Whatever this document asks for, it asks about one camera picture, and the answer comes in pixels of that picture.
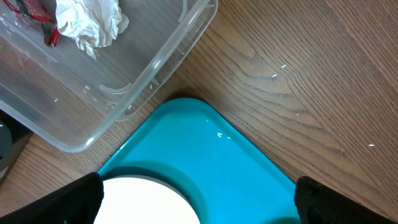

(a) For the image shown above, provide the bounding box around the white napkin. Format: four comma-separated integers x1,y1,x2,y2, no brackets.
55,0,129,59

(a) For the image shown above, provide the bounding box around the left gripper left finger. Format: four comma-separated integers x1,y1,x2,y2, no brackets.
1,172,104,224

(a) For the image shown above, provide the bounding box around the red ketchup packet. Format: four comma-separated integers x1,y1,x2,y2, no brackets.
3,0,60,47

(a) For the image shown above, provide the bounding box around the clear plastic bin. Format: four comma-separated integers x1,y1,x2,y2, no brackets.
1,0,218,152

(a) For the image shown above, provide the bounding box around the teal serving tray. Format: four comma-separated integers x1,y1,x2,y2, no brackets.
99,98,300,223

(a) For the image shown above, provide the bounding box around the large pink plate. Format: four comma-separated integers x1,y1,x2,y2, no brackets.
94,175,200,224

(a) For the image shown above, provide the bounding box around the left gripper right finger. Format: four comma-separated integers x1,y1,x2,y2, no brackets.
294,176,397,224

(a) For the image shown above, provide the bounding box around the black waste tray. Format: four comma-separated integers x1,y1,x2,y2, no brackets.
1,111,33,184

